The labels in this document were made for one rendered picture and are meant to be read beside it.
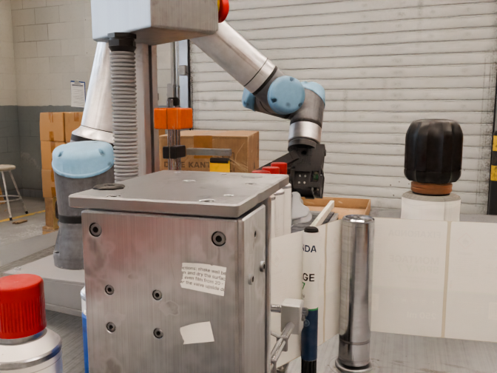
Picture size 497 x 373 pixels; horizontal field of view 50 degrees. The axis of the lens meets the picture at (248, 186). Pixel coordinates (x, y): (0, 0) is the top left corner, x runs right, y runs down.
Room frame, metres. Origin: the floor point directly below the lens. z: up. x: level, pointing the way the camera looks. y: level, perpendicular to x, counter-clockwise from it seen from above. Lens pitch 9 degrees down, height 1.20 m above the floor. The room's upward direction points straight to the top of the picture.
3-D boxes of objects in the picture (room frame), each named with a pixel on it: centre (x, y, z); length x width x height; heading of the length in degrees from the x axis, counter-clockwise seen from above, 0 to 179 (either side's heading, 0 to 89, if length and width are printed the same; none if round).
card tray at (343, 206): (1.76, -0.27, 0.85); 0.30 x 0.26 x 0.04; 164
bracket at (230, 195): (0.37, 0.04, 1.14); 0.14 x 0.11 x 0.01; 164
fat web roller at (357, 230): (0.62, -0.13, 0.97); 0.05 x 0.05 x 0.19
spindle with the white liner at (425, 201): (0.80, -0.28, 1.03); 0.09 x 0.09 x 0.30
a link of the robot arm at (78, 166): (1.05, 0.32, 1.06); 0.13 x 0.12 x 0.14; 11
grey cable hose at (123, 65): (0.67, 0.16, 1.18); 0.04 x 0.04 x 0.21
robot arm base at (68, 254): (1.04, 0.31, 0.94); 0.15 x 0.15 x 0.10
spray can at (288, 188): (1.06, -0.06, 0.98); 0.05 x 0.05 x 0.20
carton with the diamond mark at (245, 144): (1.55, 0.10, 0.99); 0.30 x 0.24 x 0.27; 173
